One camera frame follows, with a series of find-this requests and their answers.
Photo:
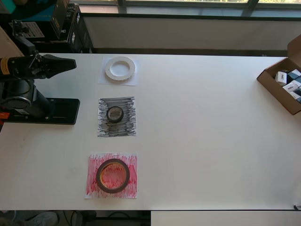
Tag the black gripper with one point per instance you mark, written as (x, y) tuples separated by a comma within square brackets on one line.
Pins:
[(43, 68)]

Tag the white tape roll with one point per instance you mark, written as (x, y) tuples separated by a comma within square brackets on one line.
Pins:
[(107, 69)]

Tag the black tape roll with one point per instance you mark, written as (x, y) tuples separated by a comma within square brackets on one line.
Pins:
[(115, 121)]

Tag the red tape roll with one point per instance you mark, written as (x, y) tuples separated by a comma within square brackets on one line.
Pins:
[(98, 176)]

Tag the black box with trim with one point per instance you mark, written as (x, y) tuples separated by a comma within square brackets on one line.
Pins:
[(82, 35)]

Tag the black AOC monitor box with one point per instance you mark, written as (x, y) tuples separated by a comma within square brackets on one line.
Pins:
[(68, 23)]

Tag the teal product box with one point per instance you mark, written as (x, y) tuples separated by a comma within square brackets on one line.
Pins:
[(35, 14)]

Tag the small labelled cardboard box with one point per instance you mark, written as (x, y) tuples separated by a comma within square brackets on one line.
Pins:
[(7, 44)]

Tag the plain white paper sheet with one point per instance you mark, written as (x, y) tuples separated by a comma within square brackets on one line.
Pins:
[(135, 81)]

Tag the black scribbled paper sheet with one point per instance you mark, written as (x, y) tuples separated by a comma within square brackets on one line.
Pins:
[(117, 131)]

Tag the red scribbled paper sheet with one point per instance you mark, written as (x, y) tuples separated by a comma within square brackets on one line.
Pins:
[(132, 188)]

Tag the grey shoe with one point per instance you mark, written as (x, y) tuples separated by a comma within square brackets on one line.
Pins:
[(44, 219)]

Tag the open brown cardboard box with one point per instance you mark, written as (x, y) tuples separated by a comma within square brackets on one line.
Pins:
[(270, 77)]

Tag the small white carton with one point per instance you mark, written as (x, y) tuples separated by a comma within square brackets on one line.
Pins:
[(281, 78), (296, 96), (289, 87)]

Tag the white furniture panel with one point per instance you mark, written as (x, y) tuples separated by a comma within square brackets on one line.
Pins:
[(223, 219)]

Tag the small dark teal carton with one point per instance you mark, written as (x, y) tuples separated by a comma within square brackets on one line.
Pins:
[(294, 74)]

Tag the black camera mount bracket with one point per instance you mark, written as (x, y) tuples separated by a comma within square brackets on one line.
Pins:
[(27, 46)]

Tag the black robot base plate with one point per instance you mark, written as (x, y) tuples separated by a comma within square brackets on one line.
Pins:
[(68, 113)]

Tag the small camera circuit board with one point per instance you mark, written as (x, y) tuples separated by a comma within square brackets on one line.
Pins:
[(18, 27)]

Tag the dark window frame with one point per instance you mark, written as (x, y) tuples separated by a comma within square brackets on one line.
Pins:
[(188, 13)]

